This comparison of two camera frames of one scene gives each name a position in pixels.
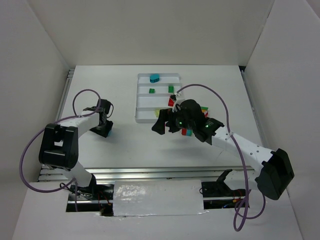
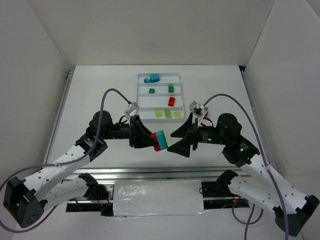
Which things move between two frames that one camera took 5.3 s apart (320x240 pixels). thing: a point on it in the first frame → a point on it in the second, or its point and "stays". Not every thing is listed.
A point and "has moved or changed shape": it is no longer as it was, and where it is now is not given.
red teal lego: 187,132 has moved or changed shape
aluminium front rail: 152,173 stays
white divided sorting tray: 153,91 stays
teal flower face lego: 154,78 stays
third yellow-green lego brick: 157,112 stays
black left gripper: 103,128 → 133,131
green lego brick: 170,89 stays
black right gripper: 169,121 → 195,136
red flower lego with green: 204,110 stays
